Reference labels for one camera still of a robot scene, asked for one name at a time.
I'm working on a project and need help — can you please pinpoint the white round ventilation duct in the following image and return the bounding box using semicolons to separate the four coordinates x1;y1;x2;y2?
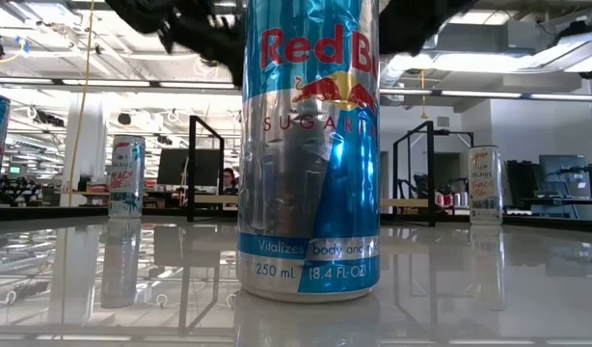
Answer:
380;51;471;89

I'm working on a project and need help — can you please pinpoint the wooden shelf black metal frame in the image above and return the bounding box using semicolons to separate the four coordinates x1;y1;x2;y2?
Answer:
186;114;475;228

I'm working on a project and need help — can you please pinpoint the person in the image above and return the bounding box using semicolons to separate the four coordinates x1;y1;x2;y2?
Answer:
221;167;240;197

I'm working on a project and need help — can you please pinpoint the grey rectangular ventilation duct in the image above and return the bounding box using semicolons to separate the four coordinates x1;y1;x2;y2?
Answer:
433;21;551;55

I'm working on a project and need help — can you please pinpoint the Celsius can orange script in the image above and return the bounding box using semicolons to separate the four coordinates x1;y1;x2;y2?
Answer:
468;145;504;227

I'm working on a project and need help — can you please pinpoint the Celsius Peach Vibe can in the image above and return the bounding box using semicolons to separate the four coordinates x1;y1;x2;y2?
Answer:
107;135;147;219

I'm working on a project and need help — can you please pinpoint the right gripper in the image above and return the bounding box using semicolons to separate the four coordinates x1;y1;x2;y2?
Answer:
378;0;476;57

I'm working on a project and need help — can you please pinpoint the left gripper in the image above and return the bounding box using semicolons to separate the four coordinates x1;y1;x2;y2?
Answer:
158;9;245;89

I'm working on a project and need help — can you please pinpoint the yellow pendant cord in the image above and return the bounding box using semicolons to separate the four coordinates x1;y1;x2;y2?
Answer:
419;69;430;120

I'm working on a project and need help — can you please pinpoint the grey monitor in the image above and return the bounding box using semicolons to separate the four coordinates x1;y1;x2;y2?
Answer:
539;153;588;199

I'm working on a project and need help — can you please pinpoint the white glossy table mat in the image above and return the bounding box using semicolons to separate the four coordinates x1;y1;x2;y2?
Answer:
0;215;592;347

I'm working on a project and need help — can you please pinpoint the yellow cable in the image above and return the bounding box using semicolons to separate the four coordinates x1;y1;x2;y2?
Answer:
67;0;96;208

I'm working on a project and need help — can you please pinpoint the black monitor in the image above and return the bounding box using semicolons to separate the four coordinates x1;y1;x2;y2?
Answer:
156;147;224;188

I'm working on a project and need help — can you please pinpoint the ceiling light strip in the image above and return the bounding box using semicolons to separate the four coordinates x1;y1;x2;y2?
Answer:
158;81;237;90
529;93;592;102
0;75;54;86
380;88;433;96
62;78;152;89
440;90;525;99

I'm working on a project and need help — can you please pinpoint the white building column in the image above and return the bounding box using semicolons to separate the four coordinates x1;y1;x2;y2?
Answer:
59;93;109;208

